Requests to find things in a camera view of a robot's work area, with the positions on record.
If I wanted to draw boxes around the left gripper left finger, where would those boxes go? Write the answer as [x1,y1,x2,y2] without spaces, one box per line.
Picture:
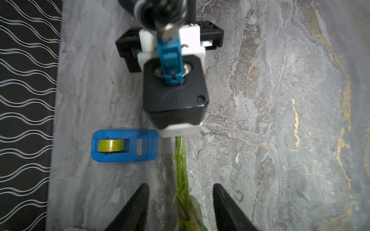
[105,183,150,231]

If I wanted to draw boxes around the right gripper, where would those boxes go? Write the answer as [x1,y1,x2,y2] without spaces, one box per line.
[115,21,225,73]

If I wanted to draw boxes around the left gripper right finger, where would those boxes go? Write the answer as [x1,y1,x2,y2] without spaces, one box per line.
[213,183,258,231]

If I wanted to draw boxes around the pink flower bouquet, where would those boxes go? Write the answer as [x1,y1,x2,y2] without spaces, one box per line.
[172,136,208,231]

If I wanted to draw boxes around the blue tape dispenser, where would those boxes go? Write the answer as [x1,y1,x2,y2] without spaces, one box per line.
[91,129,159,163]

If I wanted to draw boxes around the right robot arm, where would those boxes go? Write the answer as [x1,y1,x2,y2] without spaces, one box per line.
[116,1,225,73]

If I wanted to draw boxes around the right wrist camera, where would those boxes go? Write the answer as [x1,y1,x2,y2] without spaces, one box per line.
[137,24,210,139]

